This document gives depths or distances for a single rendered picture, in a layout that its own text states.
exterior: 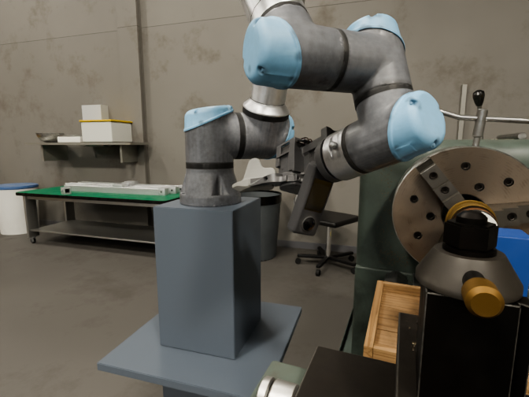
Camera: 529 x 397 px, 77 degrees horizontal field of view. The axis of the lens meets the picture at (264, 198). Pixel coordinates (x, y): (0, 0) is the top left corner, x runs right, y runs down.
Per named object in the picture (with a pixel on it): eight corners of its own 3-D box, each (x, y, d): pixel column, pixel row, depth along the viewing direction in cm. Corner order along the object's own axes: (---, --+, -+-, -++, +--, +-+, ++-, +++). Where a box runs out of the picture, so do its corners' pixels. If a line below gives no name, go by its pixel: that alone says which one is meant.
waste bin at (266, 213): (286, 249, 399) (286, 191, 387) (273, 265, 344) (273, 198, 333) (242, 245, 415) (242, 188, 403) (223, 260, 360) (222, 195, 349)
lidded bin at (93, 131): (134, 142, 443) (132, 121, 438) (112, 142, 405) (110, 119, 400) (104, 142, 457) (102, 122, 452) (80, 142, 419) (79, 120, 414)
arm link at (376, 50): (341, -1, 40) (357, 83, 38) (411, 13, 44) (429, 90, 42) (309, 41, 47) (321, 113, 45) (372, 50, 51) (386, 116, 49)
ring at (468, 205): (445, 196, 74) (450, 203, 65) (495, 199, 70) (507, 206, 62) (442, 237, 75) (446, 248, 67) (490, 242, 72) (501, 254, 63)
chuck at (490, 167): (384, 251, 95) (404, 139, 88) (516, 280, 83) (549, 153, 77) (382, 261, 86) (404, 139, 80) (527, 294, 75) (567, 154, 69)
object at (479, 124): (477, 159, 80) (487, 109, 77) (479, 159, 78) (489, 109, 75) (467, 158, 80) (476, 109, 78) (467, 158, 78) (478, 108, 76)
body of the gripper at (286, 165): (305, 158, 64) (353, 135, 55) (305, 201, 62) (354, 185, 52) (272, 147, 60) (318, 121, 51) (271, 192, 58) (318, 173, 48)
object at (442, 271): (413, 262, 34) (416, 234, 34) (507, 273, 31) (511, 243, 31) (416, 294, 27) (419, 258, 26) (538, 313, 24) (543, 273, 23)
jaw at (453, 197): (443, 206, 82) (413, 168, 83) (463, 195, 80) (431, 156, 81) (449, 216, 72) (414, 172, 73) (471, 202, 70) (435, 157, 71)
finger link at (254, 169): (234, 164, 64) (279, 159, 61) (232, 193, 63) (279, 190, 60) (227, 157, 62) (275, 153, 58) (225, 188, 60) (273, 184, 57)
